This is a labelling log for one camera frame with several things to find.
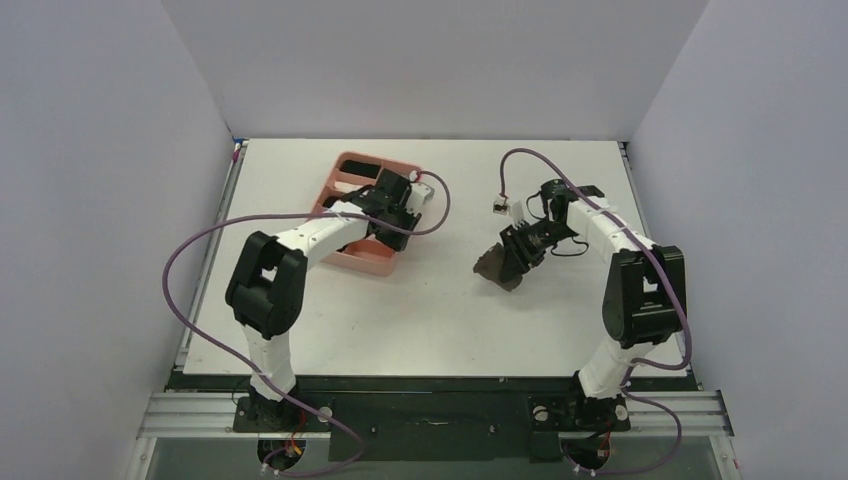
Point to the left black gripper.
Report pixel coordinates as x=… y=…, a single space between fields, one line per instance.
x=397 y=244

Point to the pink divided organizer tray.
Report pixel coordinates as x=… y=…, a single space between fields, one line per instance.
x=353 y=170

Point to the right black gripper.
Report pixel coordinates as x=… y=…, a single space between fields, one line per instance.
x=523 y=244

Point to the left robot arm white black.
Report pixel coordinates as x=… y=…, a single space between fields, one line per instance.
x=266 y=290

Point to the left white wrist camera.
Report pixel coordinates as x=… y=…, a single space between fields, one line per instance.
x=419 y=195

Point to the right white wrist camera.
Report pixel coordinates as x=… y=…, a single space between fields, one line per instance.
x=513 y=209

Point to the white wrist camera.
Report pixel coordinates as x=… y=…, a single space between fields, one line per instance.
x=419 y=195
x=513 y=209

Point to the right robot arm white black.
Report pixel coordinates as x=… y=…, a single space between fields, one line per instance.
x=643 y=304

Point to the olive underwear beige waistband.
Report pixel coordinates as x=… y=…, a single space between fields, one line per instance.
x=491 y=266

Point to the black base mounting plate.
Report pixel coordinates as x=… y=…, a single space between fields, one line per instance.
x=434 y=419

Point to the aluminium frame rail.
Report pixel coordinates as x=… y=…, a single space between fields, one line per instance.
x=196 y=415

